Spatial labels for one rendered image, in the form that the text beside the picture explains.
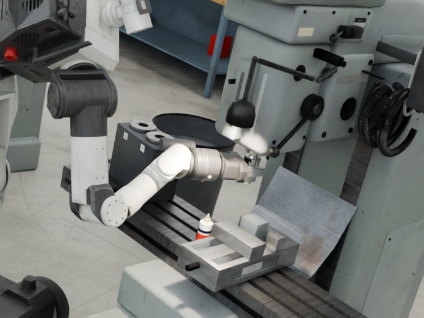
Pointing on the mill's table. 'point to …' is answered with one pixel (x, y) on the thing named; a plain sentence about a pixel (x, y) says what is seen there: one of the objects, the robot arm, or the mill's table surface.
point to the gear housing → (298, 19)
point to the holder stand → (138, 154)
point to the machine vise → (235, 260)
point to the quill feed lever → (310, 103)
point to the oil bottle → (204, 228)
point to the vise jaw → (238, 239)
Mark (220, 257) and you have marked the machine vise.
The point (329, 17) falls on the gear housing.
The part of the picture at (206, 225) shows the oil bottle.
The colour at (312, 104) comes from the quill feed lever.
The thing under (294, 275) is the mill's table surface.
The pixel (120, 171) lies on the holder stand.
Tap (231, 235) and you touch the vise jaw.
